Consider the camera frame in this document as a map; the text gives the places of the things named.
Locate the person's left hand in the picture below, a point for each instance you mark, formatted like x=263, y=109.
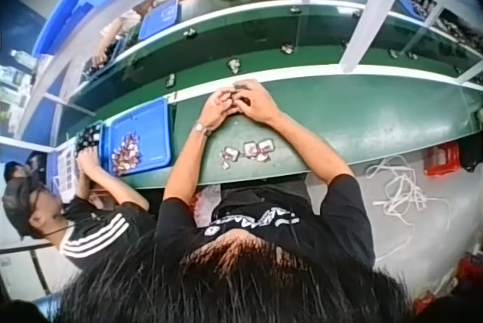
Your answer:
x=217, y=113

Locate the person's right hand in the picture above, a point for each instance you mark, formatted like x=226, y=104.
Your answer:
x=258, y=102

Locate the small dark electronic part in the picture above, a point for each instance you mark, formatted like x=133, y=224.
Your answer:
x=238, y=99

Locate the small part on conveyor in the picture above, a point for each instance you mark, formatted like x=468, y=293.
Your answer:
x=170, y=79
x=189, y=33
x=287, y=48
x=234, y=65
x=393, y=54

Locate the silver wrist watch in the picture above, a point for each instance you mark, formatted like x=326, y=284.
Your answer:
x=202, y=128

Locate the small white electronic part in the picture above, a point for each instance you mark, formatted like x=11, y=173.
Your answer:
x=266, y=149
x=250, y=149
x=228, y=156

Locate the blue plastic tray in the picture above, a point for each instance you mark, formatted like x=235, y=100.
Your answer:
x=151, y=138
x=160, y=19

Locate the clear plastic bag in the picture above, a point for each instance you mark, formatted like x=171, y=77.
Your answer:
x=205, y=204

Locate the heap of small copper parts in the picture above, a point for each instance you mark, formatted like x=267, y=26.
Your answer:
x=128, y=153

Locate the black tray of parts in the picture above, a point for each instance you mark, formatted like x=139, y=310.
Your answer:
x=87, y=137

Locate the large blue plastic crate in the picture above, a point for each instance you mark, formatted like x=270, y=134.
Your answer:
x=87, y=2

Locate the white compartment tray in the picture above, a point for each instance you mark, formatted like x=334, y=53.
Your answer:
x=67, y=168

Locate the clear water bottle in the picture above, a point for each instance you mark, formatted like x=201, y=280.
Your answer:
x=23, y=58

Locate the red plastic crate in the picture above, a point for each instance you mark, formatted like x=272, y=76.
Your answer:
x=441, y=160

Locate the red plastic basket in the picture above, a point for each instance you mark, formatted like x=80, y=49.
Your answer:
x=469, y=270

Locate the white metal frame post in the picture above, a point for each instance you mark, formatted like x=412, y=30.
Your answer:
x=371, y=17

